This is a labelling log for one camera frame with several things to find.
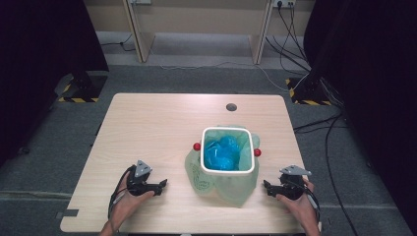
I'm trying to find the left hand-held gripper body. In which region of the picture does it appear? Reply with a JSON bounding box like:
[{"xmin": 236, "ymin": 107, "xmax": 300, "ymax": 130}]
[{"xmin": 126, "ymin": 159, "xmax": 159, "ymax": 198}]

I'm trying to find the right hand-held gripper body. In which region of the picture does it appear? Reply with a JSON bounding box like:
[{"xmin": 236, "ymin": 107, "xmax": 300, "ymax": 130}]
[{"xmin": 278, "ymin": 164, "xmax": 313, "ymax": 202}]

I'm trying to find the pale green plastic bag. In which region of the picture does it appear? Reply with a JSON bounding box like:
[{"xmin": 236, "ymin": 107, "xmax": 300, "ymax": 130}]
[{"xmin": 184, "ymin": 124, "xmax": 262, "ymax": 208}]

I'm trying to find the white trash bin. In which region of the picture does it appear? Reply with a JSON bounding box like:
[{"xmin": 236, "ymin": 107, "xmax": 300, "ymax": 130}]
[{"xmin": 192, "ymin": 126, "xmax": 263, "ymax": 175}]

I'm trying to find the person's right hand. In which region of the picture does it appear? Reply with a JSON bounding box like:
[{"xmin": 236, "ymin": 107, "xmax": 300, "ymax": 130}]
[{"xmin": 275, "ymin": 179, "xmax": 321, "ymax": 229}]

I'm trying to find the person's left hand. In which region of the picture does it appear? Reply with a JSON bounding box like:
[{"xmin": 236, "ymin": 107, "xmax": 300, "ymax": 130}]
[{"xmin": 109, "ymin": 178, "xmax": 155, "ymax": 227}]

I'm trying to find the blue plastic bag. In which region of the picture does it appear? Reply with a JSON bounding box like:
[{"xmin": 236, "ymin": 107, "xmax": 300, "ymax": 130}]
[{"xmin": 204, "ymin": 136, "xmax": 242, "ymax": 171}]

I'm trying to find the dark tape strip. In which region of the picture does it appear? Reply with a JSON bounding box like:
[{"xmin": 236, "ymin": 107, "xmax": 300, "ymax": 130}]
[{"xmin": 55, "ymin": 208, "xmax": 80, "ymax": 220}]

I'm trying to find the black stand base striped tape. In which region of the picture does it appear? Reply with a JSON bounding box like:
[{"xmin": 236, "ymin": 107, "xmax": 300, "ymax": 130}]
[
  {"xmin": 58, "ymin": 72, "xmax": 108, "ymax": 103},
  {"xmin": 284, "ymin": 77, "xmax": 332, "ymax": 106}
]

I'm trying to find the black curtain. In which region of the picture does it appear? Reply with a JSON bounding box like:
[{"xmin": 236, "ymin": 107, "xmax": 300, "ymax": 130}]
[
  {"xmin": 0, "ymin": 0, "xmax": 110, "ymax": 166},
  {"xmin": 303, "ymin": 0, "xmax": 417, "ymax": 236}
]

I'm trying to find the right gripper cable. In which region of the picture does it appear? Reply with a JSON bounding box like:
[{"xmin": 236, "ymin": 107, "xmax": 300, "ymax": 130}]
[{"xmin": 303, "ymin": 183, "xmax": 323, "ymax": 232}]

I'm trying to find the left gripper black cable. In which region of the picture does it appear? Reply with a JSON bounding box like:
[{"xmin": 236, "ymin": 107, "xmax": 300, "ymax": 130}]
[{"xmin": 107, "ymin": 164, "xmax": 137, "ymax": 220}]

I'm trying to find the long black floor cable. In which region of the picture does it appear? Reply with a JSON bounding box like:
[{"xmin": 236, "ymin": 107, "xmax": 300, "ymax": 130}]
[{"xmin": 324, "ymin": 112, "xmax": 360, "ymax": 236}]

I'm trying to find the black floor cable pair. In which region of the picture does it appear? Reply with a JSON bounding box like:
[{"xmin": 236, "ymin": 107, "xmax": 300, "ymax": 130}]
[{"xmin": 292, "ymin": 112, "xmax": 344, "ymax": 135}]

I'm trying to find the white floor cable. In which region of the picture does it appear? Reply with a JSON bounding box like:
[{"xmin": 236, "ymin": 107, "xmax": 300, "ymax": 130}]
[{"xmin": 159, "ymin": 60, "xmax": 291, "ymax": 92}]

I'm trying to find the black power cable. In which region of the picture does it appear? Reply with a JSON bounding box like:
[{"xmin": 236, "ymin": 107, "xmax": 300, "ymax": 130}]
[
  {"xmin": 276, "ymin": 2, "xmax": 311, "ymax": 72},
  {"xmin": 265, "ymin": 3, "xmax": 311, "ymax": 63}
]

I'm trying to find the white wall socket with plugs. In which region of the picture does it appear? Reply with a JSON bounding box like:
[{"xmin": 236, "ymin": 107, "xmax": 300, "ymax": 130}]
[{"xmin": 272, "ymin": 0, "xmax": 296, "ymax": 9}]

